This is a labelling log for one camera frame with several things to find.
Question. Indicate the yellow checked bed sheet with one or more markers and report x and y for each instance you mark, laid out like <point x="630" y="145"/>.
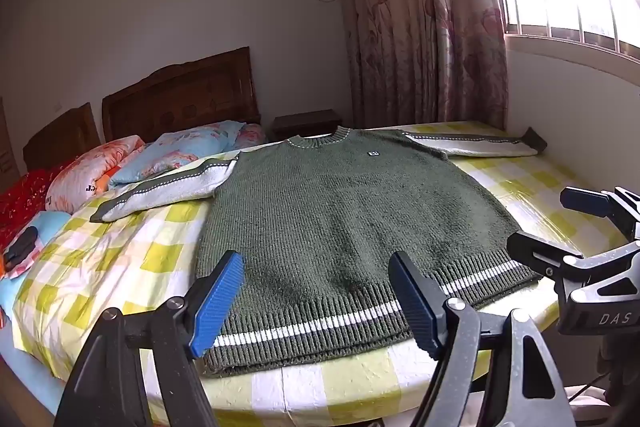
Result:
<point x="150" y="257"/>

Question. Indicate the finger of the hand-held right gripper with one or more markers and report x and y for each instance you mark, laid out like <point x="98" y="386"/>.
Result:
<point x="535" y="252"/>
<point x="582" y="201"/>

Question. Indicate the small wooden headboard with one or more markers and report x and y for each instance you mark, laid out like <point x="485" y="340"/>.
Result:
<point x="60" y="137"/>

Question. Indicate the dark wooden nightstand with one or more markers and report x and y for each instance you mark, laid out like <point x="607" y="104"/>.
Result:
<point x="305" y="124"/>

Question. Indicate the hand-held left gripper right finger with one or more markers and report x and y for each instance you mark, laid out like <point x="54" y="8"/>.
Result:
<point x="415" y="302"/>

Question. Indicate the light blue bed sheet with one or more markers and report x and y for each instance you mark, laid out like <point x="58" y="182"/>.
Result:
<point x="12" y="307"/>

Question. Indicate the pink floral pillow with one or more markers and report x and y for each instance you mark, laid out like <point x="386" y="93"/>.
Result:
<point x="80" y="177"/>
<point x="252" y="134"/>

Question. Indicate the pink floral curtain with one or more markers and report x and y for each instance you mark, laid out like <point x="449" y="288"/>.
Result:
<point x="415" y="17"/>

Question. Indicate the large wooden headboard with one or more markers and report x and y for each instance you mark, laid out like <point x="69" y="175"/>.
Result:
<point x="190" y="97"/>

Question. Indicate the green knit sweater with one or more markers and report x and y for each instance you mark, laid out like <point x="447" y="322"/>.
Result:
<point x="325" y="217"/>

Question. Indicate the orange cloth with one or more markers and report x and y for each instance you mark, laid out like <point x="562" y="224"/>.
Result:
<point x="4" y="269"/>

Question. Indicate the blue floral pillow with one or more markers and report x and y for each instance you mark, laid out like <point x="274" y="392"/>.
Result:
<point x="180" y="152"/>

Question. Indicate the red patterned blanket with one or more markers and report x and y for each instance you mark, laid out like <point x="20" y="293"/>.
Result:
<point x="25" y="197"/>

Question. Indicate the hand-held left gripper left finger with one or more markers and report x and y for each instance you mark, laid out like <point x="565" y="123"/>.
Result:
<point x="220" y="302"/>

